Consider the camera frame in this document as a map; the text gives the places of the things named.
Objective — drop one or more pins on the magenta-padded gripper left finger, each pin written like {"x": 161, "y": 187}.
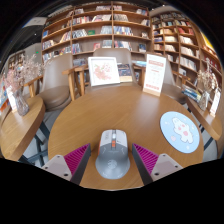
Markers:
{"x": 78, "y": 159}

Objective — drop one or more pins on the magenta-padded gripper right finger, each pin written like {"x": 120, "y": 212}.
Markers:
{"x": 146, "y": 160}

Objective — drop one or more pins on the grey computer mouse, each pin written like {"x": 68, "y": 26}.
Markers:
{"x": 112, "y": 160}

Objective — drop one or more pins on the round light blue mouse pad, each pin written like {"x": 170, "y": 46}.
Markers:
{"x": 179, "y": 132}

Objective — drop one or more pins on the round wooden side table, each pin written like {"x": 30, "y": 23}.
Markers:
{"x": 20, "y": 131}

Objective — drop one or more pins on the oval wooden side table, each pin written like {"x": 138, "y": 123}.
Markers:
{"x": 210, "y": 121}

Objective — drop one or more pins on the stack of dark books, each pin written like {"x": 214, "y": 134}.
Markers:
{"x": 191, "y": 94}

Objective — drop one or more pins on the glass vase pink flowers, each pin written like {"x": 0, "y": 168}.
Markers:
{"x": 20, "y": 101}

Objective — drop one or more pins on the glass vase dried flowers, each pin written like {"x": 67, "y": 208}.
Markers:
{"x": 204, "y": 100}

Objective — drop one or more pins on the white red sign wooden base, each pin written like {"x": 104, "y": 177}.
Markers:
{"x": 154, "y": 75}

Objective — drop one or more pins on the small white table sign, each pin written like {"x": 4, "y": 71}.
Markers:
{"x": 11, "y": 100}
{"x": 215, "y": 103}

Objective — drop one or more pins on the upright dark book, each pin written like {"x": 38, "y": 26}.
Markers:
{"x": 125, "y": 71}

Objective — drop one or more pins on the white framed floral print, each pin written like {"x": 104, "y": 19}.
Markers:
{"x": 103, "y": 71}

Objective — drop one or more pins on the light blue book stack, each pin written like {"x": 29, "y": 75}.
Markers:
{"x": 140, "y": 63}

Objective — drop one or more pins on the small distant bookshelf unit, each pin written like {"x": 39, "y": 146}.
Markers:
{"x": 16, "y": 60}

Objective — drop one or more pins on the tall wooden bookshelf unit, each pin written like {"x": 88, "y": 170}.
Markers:
{"x": 186, "y": 43}

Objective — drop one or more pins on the wide wooden bookshelf unit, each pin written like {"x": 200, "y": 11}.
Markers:
{"x": 96, "y": 26}

